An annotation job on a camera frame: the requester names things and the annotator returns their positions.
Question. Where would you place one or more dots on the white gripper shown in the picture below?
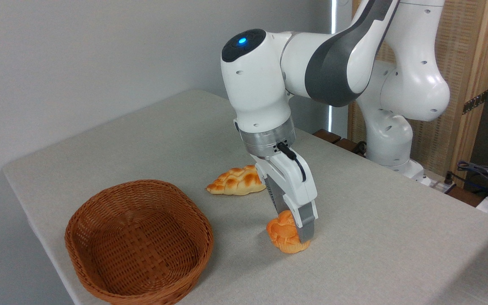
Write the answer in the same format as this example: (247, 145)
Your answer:
(290, 178)

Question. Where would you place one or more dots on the round orange bread bun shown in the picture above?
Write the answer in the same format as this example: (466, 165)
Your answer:
(284, 237)

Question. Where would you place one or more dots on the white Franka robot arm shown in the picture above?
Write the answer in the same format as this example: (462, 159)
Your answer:
(261, 84)

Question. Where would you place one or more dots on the long braided bread loaf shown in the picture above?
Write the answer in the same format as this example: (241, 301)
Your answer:
(235, 182)

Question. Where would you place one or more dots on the brown wicker basket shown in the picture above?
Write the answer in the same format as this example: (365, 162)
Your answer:
(142, 237)

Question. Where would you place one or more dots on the dark brown wooden board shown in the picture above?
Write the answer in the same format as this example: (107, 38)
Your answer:
(347, 146)
(326, 135)
(464, 197)

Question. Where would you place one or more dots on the grey tablecloth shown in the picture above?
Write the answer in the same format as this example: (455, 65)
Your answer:
(375, 237)

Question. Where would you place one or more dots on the white power strip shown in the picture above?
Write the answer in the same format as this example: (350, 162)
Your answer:
(439, 185)

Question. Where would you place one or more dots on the black screen hinge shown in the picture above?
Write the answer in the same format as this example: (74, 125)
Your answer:
(475, 102)

